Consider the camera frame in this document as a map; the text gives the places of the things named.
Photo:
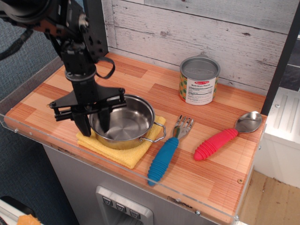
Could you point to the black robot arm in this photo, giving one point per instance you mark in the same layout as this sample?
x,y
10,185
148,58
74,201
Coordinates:
x,y
78,44

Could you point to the white toy sink unit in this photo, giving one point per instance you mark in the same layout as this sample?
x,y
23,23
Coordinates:
x,y
278,155

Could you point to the grey toy fridge cabinet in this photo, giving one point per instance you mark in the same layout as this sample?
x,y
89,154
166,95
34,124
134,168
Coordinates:
x,y
80,177

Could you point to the red handled spoon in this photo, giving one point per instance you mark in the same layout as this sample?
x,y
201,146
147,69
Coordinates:
x,y
246,123

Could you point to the silver dispenser panel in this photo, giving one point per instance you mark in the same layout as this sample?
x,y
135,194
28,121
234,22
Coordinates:
x,y
118,210

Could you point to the yellow folded cloth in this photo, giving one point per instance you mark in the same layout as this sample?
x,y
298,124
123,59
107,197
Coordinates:
x,y
128,158

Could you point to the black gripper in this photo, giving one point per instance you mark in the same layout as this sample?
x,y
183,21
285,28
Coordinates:
x,y
87,97

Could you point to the toy food can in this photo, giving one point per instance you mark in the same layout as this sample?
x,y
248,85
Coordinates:
x,y
198,80

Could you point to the orange object at corner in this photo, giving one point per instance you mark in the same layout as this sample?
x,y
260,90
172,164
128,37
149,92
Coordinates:
x,y
28,220

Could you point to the clear acrylic guard rail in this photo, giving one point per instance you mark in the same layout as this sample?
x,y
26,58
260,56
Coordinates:
x,y
212,188

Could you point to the stainless steel pot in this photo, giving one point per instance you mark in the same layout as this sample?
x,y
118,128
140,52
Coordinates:
x,y
130,125

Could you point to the blue handled fork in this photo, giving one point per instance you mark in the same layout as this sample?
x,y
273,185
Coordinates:
x,y
162,159

